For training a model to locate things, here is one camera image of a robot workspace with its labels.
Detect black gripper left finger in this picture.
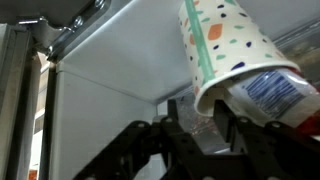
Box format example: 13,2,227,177
73,98,214,180

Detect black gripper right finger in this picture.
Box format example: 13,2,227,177
213,99,320,180

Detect white and red sachet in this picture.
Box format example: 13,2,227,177
226,68,320,130

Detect confetti print paper cup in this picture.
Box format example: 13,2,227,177
177,0,302,118

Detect metal door hinge bracket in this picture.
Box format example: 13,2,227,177
18,0,113,64

